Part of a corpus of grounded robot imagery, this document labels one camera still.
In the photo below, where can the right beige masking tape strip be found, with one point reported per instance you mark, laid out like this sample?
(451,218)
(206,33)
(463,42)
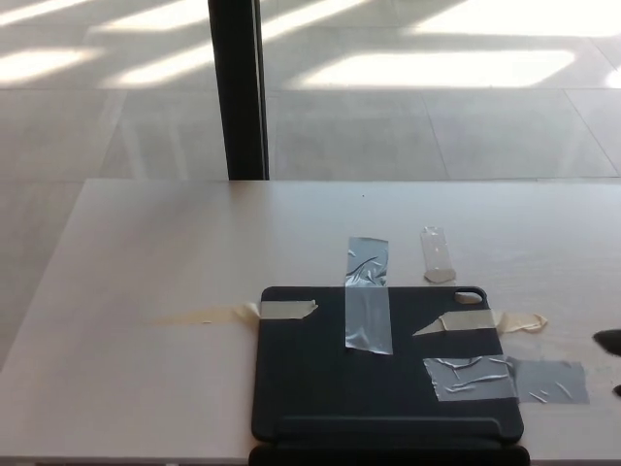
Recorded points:
(470,320)

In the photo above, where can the long grey duct tape strip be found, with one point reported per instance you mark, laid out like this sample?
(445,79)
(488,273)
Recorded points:
(368,301)

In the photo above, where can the clear tape piece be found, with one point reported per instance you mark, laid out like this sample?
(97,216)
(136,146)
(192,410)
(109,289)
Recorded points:
(435,257)

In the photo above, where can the black window frame post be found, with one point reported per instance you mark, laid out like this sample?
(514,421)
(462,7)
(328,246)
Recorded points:
(240,87)

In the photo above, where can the black folding tablet cover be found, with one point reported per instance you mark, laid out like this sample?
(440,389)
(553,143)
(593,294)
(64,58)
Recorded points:
(315,388)

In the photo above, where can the wide grey duct tape strip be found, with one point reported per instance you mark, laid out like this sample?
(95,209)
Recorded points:
(490,378)

